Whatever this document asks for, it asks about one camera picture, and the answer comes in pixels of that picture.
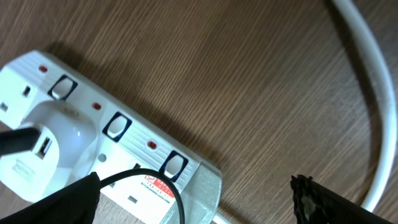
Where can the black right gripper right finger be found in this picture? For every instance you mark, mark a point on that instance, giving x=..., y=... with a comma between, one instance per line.
x=315, y=204

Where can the white power strip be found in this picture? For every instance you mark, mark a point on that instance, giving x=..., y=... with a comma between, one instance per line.
x=125, y=140

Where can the white charger plug adapter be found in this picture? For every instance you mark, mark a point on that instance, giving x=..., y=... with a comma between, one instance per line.
x=45, y=166

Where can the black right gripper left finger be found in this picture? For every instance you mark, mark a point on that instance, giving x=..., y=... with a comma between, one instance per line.
x=76, y=203

